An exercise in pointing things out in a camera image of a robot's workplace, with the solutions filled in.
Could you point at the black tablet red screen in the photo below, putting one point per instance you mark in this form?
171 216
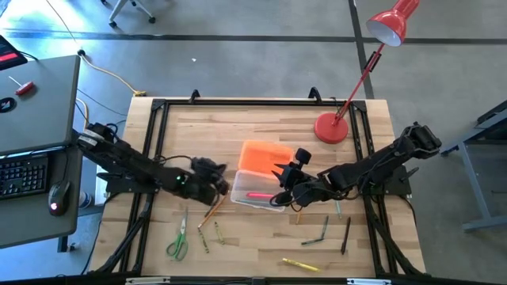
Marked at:
10 51

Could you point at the light blue pencil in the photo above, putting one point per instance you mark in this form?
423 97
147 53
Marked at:
338 210

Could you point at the office chair wheel base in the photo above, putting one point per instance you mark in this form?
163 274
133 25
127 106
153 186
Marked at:
119 10

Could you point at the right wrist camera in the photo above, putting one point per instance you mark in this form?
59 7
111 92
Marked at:
303 156

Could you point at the silver frame bracket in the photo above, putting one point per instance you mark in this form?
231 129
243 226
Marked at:
368 281
146 280

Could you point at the round black coaster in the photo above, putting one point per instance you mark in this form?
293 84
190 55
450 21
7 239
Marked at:
7 105

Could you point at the dark brown pencil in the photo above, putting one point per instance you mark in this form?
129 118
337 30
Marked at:
346 235

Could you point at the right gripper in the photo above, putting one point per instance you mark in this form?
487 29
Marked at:
299 178

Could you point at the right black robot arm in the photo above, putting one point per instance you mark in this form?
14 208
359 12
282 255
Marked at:
376 162

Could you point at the black pencil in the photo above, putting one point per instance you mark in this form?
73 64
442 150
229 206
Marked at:
210 210

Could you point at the grey desk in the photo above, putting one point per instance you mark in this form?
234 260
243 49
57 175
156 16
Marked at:
39 111

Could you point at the black keyboard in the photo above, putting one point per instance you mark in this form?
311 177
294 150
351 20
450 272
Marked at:
24 178

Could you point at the blue grey metal table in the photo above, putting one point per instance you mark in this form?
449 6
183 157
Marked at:
471 178

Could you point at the red desk lamp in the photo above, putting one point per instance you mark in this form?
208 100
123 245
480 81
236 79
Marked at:
330 128

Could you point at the pink marker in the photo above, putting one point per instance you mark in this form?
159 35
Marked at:
259 195

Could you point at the clear supply box orange lid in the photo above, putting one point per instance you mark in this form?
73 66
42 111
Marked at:
261 156

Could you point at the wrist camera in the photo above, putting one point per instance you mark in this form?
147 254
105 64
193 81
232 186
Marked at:
208 166
303 156

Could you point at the orange wooden pencil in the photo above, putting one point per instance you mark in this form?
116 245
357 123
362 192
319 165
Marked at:
206 219

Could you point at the black computer mouse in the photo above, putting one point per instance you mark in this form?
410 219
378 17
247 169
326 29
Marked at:
59 198

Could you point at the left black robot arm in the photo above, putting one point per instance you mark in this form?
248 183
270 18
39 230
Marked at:
130 162

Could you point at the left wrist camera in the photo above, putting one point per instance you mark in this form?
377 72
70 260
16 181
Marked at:
208 166

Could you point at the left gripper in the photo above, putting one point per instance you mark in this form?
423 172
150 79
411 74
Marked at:
206 190

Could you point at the yellow marker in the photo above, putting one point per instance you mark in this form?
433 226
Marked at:
301 264

